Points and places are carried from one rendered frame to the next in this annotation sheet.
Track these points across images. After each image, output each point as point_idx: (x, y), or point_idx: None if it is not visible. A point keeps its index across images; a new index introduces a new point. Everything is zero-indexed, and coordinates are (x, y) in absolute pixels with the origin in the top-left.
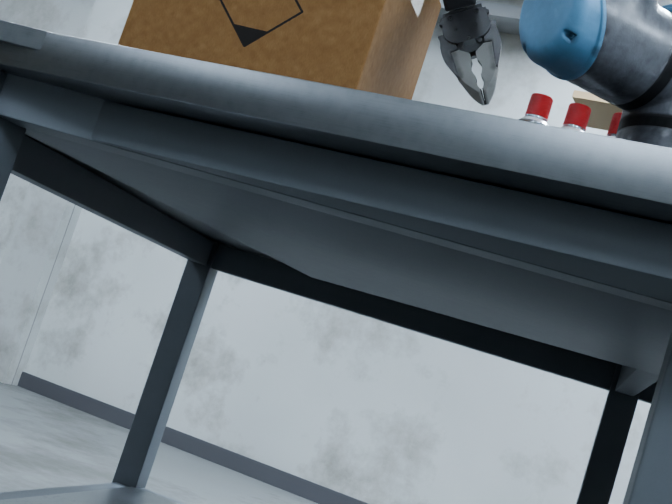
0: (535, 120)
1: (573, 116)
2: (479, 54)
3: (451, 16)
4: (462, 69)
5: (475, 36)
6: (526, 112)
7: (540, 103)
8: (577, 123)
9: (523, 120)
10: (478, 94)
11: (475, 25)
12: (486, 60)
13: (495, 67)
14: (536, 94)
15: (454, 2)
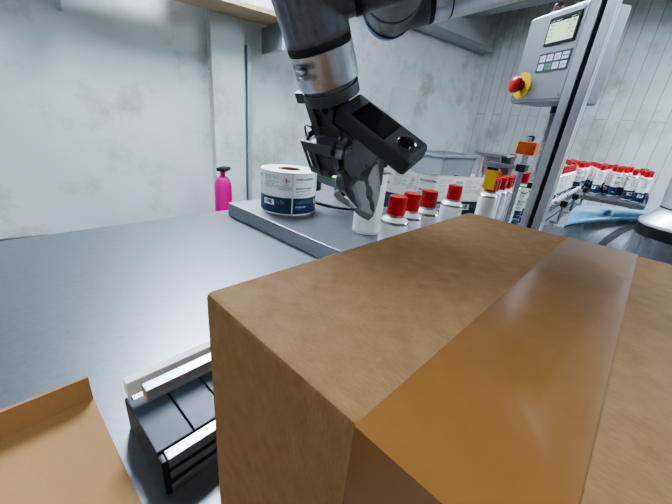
0: (407, 223)
1: (417, 206)
2: (370, 179)
3: (351, 147)
4: (360, 199)
5: (369, 163)
6: (395, 215)
7: (405, 206)
8: (418, 210)
9: (400, 225)
10: (370, 215)
11: (369, 152)
12: (375, 183)
13: (380, 187)
14: (403, 200)
15: (412, 165)
